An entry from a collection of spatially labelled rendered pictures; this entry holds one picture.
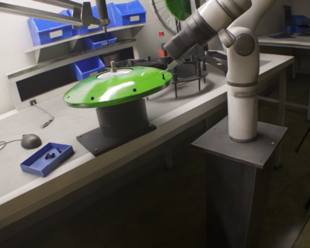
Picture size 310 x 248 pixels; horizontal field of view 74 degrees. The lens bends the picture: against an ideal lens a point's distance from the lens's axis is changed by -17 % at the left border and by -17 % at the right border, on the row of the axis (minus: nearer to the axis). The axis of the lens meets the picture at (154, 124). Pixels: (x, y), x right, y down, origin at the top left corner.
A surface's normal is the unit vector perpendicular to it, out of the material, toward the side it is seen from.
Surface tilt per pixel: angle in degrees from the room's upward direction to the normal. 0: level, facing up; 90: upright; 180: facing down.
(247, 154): 0
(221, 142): 0
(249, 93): 90
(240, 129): 90
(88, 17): 90
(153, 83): 24
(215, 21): 109
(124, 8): 90
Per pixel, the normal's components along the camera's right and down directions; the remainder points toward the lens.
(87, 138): -0.14, -0.90
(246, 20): -0.21, 0.65
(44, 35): 0.66, 0.37
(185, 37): -0.52, 0.51
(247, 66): 0.01, 0.44
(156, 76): 0.21, -0.81
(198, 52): -0.71, 0.38
